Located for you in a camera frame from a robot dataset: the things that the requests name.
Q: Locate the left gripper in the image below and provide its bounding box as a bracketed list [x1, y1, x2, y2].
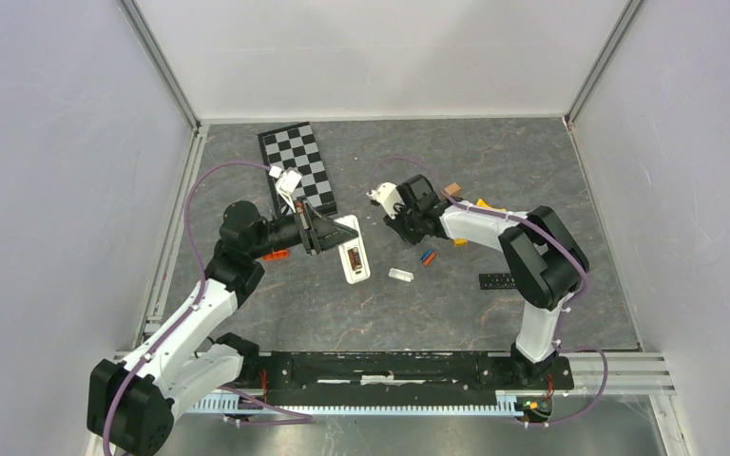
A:
[249, 195, 357, 259]

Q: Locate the white remote control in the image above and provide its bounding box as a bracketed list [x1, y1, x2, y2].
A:
[335, 215, 371, 285]

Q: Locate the white battery cover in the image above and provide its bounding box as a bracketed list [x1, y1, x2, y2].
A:
[388, 268, 414, 282]

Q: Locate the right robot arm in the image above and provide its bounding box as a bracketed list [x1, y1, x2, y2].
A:
[368, 175, 590, 388]

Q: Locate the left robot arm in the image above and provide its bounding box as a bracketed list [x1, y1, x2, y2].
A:
[86, 199, 362, 455]

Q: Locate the black remote control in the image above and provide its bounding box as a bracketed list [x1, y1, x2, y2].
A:
[478, 273, 516, 291]

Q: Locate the blue battery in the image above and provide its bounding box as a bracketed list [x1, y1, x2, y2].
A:
[420, 248, 434, 262]

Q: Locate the brown wooden block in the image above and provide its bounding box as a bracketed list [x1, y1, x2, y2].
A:
[440, 182, 462, 201]

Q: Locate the orange semicircle block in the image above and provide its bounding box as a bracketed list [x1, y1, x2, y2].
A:
[261, 249, 290, 261]

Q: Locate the yellow arch block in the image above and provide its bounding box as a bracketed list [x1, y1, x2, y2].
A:
[475, 199, 506, 212]

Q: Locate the checkered chess board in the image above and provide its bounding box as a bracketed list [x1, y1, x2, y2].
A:
[258, 122, 338, 216]

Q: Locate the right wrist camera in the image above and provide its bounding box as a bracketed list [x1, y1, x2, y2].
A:
[366, 182, 404, 219]

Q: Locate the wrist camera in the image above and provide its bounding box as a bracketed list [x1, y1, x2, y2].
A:
[269, 165, 302, 212]
[366, 182, 404, 219]

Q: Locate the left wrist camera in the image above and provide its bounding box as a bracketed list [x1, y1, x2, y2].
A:
[269, 165, 302, 212]

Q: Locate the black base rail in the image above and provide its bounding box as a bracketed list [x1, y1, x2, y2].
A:
[230, 351, 575, 408]

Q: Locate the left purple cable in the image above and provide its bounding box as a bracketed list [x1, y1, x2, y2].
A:
[101, 161, 313, 456]

